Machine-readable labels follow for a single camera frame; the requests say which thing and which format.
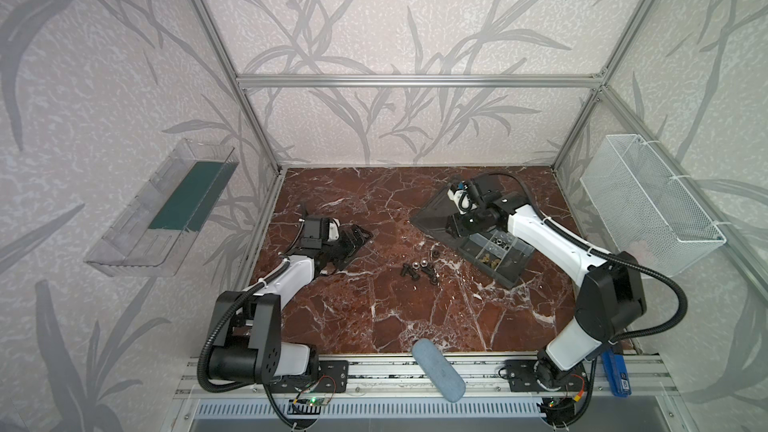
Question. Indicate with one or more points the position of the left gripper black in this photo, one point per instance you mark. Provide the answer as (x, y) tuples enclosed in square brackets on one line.
[(339, 245)]

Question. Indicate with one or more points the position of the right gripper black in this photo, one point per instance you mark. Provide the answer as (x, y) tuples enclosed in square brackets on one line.
[(459, 216)]

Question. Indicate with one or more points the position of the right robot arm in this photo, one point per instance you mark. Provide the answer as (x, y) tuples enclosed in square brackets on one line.
[(611, 295)]

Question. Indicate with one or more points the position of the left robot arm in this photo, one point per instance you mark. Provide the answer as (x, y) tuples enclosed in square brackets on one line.
[(244, 343)]

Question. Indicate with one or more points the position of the grey plastic organizer box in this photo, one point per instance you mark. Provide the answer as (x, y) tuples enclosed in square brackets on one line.
[(513, 253)]

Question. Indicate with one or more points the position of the black hex bolt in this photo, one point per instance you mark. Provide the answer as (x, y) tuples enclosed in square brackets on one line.
[(407, 270), (432, 276)]

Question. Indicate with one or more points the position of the blue box cutter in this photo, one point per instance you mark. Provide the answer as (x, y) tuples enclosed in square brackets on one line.
[(616, 373)]

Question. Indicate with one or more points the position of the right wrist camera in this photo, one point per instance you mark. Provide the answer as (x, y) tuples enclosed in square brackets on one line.
[(459, 194)]

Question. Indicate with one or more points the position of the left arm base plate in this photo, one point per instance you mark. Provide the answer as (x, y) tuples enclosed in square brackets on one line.
[(328, 376)]

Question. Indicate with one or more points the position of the white wire mesh basket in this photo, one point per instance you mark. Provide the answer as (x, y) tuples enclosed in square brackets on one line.
[(646, 208)]

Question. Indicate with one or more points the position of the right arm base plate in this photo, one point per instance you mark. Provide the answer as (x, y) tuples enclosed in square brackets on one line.
[(535, 376)]

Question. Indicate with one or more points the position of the clear plastic wall tray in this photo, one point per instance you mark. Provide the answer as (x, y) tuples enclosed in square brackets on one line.
[(156, 231)]

